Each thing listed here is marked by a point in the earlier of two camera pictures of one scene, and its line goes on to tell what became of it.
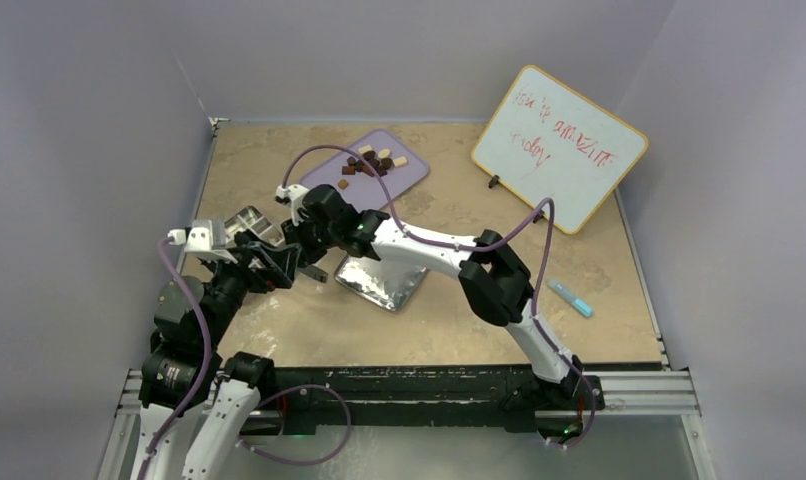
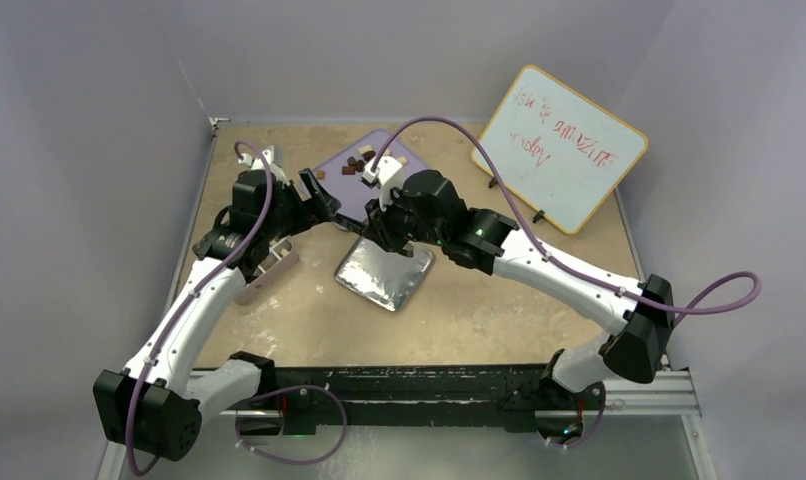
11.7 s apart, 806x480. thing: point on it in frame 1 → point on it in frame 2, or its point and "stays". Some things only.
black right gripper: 293,232 → 381,223
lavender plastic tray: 349,174 stays
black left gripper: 277,269 → 318,208
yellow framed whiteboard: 550,139 stays
